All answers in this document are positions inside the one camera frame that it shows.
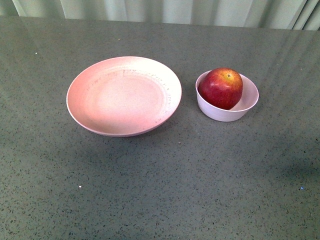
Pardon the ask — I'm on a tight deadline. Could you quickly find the white pleated curtain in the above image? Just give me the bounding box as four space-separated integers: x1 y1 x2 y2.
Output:
0 0 320 31

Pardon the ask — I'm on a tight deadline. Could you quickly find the pink round plate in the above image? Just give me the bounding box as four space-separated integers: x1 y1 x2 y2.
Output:
66 56 182 137

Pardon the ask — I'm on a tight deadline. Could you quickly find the pale pink small bowl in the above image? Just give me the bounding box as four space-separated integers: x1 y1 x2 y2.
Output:
195 70 259 122

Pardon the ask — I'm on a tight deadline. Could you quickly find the red yellow apple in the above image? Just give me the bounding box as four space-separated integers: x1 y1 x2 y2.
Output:
198 67 243 110

